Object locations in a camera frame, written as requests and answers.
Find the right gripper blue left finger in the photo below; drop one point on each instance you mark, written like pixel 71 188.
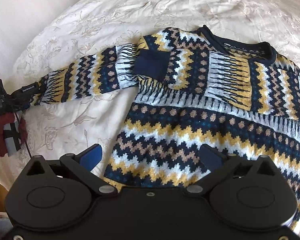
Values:
pixel 78 167

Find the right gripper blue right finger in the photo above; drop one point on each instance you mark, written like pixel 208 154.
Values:
pixel 220 165

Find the navy yellow patterned knit sweater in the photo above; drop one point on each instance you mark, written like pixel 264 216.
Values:
pixel 194 88

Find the red knit sleeve forearm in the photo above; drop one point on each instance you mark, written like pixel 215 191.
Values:
pixel 13 133

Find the white floral embroidered bedspread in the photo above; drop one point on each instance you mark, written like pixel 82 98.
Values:
pixel 255 202

